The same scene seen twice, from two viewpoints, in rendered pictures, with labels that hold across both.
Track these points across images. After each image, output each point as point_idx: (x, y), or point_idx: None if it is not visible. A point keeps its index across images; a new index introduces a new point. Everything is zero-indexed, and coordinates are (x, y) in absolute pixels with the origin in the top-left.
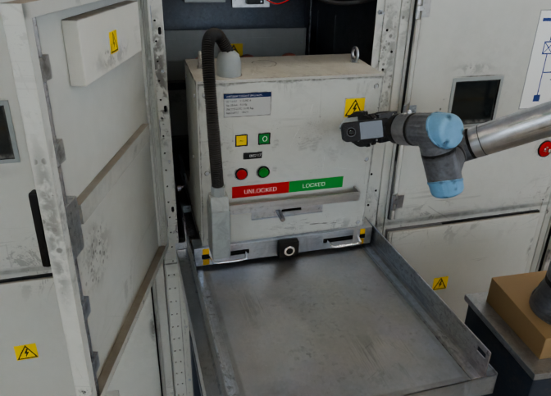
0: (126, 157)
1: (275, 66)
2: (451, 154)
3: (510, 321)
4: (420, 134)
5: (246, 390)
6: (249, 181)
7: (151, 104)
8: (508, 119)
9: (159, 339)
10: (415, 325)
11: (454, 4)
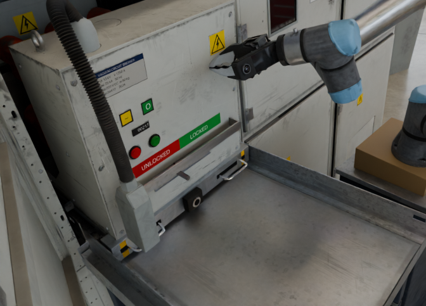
0: (18, 201)
1: (123, 23)
2: (353, 59)
3: (385, 176)
4: (324, 48)
5: None
6: (144, 156)
7: None
8: (374, 10)
9: None
10: (343, 218)
11: None
